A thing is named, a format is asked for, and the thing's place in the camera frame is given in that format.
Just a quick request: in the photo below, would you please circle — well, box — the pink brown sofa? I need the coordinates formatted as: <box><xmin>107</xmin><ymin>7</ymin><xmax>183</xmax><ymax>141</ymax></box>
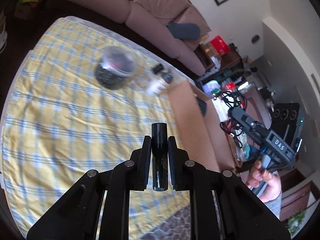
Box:
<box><xmin>68</xmin><ymin>0</ymin><xmax>211</xmax><ymax>76</ymax></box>

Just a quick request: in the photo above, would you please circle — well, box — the red box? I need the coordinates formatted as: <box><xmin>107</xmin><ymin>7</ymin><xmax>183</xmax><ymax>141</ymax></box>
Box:
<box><xmin>210</xmin><ymin>36</ymin><xmax>231</xmax><ymax>56</ymax></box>

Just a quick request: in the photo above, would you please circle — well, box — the cardboard box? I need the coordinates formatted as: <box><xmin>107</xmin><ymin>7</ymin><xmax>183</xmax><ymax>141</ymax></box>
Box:
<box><xmin>168</xmin><ymin>81</ymin><xmax>236</xmax><ymax>173</ymax></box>

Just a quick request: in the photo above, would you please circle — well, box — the beige bottle with black cap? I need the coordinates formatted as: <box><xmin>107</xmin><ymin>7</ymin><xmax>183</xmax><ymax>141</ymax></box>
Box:
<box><xmin>146</xmin><ymin>72</ymin><xmax>174</xmax><ymax>95</ymax></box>

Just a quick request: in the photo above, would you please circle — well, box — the yellow plaid tablecloth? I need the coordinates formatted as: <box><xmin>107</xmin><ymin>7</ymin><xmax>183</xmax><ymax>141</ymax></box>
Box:
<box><xmin>1</xmin><ymin>16</ymin><xmax>178</xmax><ymax>236</ymax></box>

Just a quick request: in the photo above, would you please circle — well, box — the black cylindrical tube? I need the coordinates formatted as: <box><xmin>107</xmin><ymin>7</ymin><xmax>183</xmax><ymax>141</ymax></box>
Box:
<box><xmin>151</xmin><ymin>123</ymin><xmax>168</xmax><ymax>191</ymax></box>

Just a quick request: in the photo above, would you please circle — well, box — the clear jar with dark contents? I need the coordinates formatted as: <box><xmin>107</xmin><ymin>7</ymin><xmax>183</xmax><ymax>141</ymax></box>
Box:
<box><xmin>94</xmin><ymin>46</ymin><xmax>137</xmax><ymax>90</ymax></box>

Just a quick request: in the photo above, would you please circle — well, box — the person's right hand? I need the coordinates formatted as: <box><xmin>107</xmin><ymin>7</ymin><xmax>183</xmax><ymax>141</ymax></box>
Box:
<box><xmin>246</xmin><ymin>160</ymin><xmax>281</xmax><ymax>203</ymax></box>

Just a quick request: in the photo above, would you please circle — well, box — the dark blue cushion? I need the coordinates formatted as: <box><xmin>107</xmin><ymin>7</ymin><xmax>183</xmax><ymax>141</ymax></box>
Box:
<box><xmin>167</xmin><ymin>22</ymin><xmax>200</xmax><ymax>40</ymax></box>

